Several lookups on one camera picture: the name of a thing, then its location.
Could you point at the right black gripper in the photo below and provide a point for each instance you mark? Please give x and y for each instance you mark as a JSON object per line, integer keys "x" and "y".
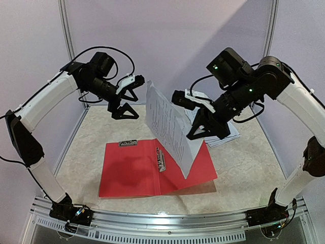
{"x": 212, "y": 119}

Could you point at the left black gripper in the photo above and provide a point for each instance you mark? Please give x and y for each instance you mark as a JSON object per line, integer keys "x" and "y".
{"x": 117, "y": 112}

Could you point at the stack of printed papers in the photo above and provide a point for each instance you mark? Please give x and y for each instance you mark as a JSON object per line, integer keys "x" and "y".
{"x": 214, "y": 141}

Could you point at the red file folder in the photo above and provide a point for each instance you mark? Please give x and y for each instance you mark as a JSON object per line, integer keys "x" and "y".
{"x": 132, "y": 171}

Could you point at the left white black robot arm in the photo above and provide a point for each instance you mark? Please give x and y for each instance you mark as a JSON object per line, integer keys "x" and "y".
{"x": 88, "y": 77}

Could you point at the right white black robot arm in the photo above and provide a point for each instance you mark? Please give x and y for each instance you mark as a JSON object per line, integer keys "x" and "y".
{"x": 243, "y": 85}

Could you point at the metal clip top of folder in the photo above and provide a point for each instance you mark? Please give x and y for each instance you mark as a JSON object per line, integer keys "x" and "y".
{"x": 126, "y": 143}

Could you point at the metal clip folder spine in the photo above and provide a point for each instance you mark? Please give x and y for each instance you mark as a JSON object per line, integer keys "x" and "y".
{"x": 160, "y": 160}

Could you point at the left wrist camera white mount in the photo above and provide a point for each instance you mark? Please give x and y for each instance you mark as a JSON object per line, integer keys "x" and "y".
{"x": 130, "y": 82}

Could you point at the aluminium front rail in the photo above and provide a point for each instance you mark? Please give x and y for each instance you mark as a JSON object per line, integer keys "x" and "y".
{"x": 122, "y": 227}

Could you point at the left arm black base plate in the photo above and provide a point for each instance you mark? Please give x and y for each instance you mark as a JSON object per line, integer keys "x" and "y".
{"x": 75, "y": 214}

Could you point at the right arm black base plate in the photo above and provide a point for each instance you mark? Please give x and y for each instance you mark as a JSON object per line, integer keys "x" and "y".
{"x": 264, "y": 215}

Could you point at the left aluminium frame post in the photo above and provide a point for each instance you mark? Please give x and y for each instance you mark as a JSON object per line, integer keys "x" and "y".
{"x": 63, "y": 11}

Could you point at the aluminium frame post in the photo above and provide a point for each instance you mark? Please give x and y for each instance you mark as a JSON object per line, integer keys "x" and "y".
{"x": 265, "y": 19}
{"x": 63, "y": 11}

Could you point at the right aluminium frame post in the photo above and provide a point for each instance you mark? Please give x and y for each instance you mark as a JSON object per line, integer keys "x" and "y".
{"x": 265, "y": 19}

